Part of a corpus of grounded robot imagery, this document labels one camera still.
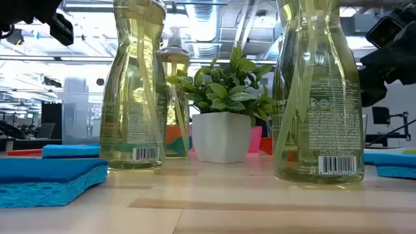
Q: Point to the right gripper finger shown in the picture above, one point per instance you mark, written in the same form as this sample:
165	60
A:
383	60
372	87

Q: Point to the clear pump soap bottle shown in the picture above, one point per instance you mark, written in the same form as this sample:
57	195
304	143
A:
318	97
130	97
175	53

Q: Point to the blue scrub sponge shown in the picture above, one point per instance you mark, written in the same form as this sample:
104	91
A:
396	161
48	182
70	151

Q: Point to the black monitor on arm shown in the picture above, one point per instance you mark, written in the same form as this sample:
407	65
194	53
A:
381	115

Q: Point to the black ceiling lamp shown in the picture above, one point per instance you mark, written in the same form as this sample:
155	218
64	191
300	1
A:
15	36

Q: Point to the black office desk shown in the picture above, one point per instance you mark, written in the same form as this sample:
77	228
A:
386	138

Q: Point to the grey round column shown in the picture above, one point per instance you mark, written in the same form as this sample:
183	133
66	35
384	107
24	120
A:
75	86

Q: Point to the black round fixture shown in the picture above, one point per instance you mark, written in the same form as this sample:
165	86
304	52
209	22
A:
100	82

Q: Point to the black partition screen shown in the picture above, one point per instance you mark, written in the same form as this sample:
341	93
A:
51	120

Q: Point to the grey office chair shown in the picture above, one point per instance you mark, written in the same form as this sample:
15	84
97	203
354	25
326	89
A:
45	130

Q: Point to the green plant in white pot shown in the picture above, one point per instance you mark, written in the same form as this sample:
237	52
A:
221	136

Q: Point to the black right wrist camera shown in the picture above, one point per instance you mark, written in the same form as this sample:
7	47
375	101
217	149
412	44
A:
383	32

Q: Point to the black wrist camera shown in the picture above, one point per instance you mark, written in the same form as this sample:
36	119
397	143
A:
61	31
383	32

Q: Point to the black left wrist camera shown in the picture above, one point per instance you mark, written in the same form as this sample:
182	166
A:
61	31

